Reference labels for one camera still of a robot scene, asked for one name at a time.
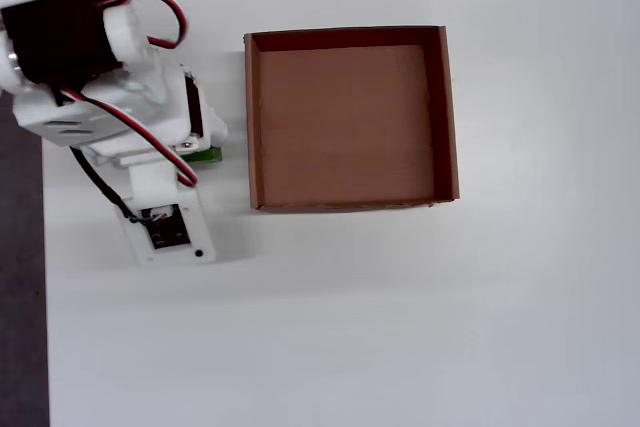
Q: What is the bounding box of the brown cardboard box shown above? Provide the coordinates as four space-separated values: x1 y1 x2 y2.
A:
243 24 461 213

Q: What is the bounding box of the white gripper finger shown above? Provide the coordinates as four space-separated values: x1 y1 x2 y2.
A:
202 96 229 147

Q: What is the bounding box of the black camera cable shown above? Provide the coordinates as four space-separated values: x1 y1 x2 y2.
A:
68 145 151 223

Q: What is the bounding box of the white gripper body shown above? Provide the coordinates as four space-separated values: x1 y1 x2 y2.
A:
89 64 206 169

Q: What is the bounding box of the green cube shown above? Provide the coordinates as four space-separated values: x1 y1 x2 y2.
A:
180 145 224 165

